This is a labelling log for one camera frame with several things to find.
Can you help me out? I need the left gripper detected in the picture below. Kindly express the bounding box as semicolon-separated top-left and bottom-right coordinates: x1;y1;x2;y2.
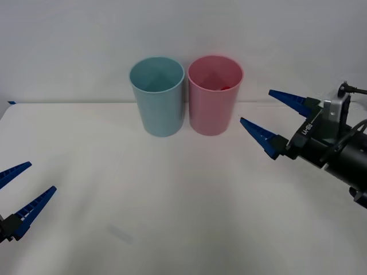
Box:
0;162;57;244

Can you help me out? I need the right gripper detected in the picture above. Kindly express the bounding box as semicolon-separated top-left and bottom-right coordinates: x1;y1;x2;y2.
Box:
239;89;349;170

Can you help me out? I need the pink plastic bin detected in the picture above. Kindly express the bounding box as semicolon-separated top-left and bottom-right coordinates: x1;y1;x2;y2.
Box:
188;54;244;136

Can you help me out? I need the pale blue plastic bin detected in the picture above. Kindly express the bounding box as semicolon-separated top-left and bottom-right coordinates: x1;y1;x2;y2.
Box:
128;56;185;138

